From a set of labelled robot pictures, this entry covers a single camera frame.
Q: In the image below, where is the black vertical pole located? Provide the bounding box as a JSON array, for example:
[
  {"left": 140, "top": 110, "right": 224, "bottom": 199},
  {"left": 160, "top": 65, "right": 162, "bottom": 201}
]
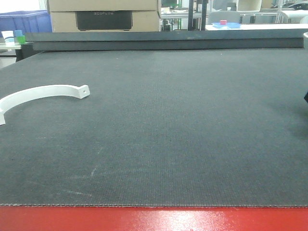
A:
[{"left": 187, "top": 0, "right": 208, "bottom": 31}]

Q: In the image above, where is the shallow blue tray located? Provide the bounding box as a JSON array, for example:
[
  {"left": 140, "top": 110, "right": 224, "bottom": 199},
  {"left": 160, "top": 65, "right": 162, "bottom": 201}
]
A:
[{"left": 212, "top": 22, "right": 241, "bottom": 29}]

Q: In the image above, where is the white paper cup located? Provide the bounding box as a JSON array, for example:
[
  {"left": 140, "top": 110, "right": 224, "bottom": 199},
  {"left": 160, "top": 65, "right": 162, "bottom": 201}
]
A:
[{"left": 1, "top": 30, "right": 15, "bottom": 46}]

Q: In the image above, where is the black foam board stack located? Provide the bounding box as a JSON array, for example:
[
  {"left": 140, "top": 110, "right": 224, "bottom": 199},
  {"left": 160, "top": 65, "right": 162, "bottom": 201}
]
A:
[{"left": 16, "top": 28, "right": 308, "bottom": 61}]

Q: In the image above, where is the blue plastic crate on table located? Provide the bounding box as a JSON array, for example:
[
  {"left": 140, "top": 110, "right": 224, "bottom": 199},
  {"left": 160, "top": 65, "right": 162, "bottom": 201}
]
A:
[{"left": 0, "top": 10, "right": 52, "bottom": 33}]

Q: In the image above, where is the large cardboard box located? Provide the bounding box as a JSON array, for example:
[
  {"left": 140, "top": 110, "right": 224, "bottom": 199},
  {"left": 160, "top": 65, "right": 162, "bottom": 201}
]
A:
[{"left": 48, "top": 0, "right": 161, "bottom": 32}]

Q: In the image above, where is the white curved PVC pipe clamp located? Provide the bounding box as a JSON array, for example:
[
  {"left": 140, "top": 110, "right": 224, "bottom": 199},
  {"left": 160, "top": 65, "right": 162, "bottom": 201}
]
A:
[{"left": 0, "top": 84, "right": 90, "bottom": 125}]

